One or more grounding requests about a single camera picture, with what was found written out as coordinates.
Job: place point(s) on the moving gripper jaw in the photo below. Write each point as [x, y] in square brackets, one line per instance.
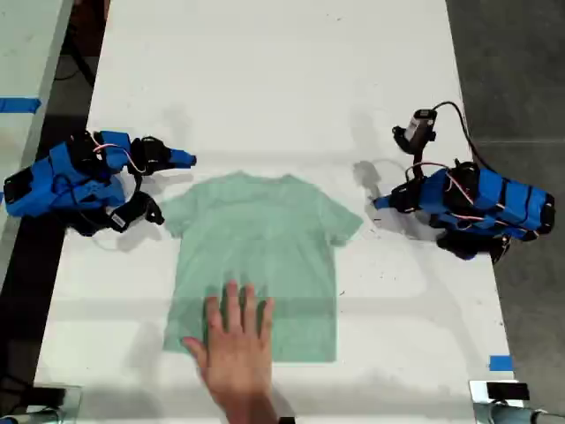
[176, 163]
[390, 205]

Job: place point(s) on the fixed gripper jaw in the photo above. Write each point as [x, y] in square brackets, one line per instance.
[390, 198]
[176, 154]

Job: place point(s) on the pale green T-shirt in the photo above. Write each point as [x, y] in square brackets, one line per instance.
[265, 221]

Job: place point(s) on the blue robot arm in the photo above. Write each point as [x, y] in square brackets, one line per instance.
[44, 185]
[507, 199]

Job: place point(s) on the person's forearm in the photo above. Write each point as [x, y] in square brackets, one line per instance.
[253, 416]

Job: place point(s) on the person's hand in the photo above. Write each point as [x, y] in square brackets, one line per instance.
[238, 353]

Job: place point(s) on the long blue tape strip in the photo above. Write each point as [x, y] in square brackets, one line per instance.
[20, 105]

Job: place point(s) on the pale side table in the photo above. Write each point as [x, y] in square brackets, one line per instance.
[26, 44]

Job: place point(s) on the short blue tape strip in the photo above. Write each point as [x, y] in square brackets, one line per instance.
[501, 363]

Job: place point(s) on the small black box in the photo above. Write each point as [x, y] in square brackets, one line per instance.
[48, 396]
[507, 391]

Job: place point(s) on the black camera stalk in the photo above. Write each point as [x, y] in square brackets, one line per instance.
[137, 183]
[418, 159]

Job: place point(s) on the black camera box white label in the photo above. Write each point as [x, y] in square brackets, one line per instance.
[128, 214]

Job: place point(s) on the black camera box grey face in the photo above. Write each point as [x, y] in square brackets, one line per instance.
[419, 123]

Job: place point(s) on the metal table bracket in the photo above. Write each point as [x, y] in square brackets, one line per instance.
[73, 408]
[479, 406]

